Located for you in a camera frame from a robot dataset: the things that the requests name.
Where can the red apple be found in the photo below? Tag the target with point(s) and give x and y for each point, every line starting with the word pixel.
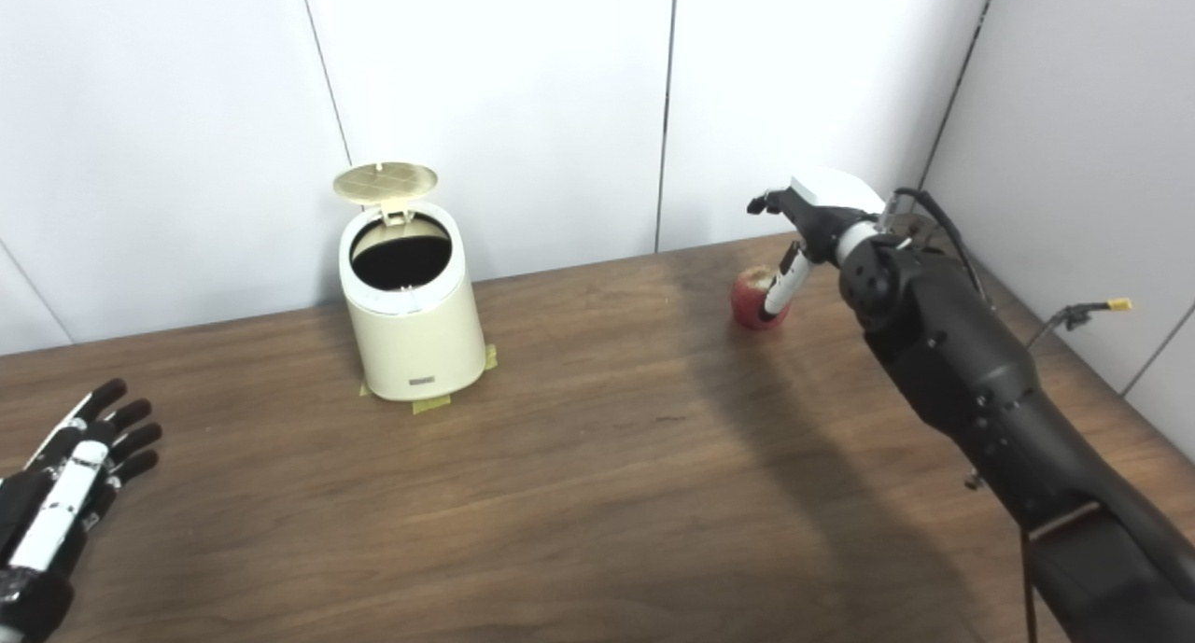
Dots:
pixel 747 300

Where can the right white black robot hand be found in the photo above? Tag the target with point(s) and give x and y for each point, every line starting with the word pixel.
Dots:
pixel 831 200

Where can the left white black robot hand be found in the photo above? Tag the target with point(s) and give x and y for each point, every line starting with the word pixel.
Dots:
pixel 56 512

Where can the round cream bin lid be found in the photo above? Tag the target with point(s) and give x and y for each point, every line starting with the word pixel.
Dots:
pixel 385 181

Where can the cream-colored bin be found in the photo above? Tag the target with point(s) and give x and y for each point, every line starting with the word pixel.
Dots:
pixel 420 344

